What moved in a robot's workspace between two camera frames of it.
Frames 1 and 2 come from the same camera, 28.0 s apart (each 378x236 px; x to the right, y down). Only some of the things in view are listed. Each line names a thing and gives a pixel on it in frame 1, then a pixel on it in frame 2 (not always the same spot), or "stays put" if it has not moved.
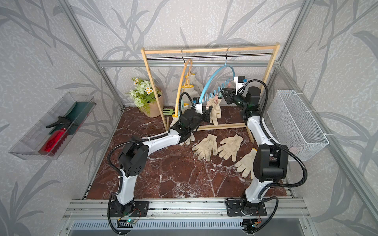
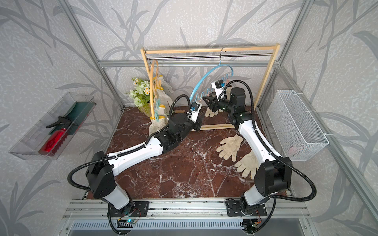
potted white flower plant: x=143 y=96 stays put
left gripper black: x=206 y=114 to x=198 y=124
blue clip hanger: x=219 y=89 to x=201 y=95
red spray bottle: x=54 y=142 stays put
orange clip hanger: x=187 y=83 to x=156 y=79
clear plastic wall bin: x=50 y=133 stays put
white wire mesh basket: x=293 y=127 stays put
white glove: x=246 y=164 stays put
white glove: x=185 y=98 to x=164 y=98
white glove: x=191 y=137 to x=157 y=123
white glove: x=197 y=85 to x=161 y=83
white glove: x=185 y=106 to x=161 y=111
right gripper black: x=231 y=95 to x=213 y=102
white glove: x=205 y=147 to x=209 y=112
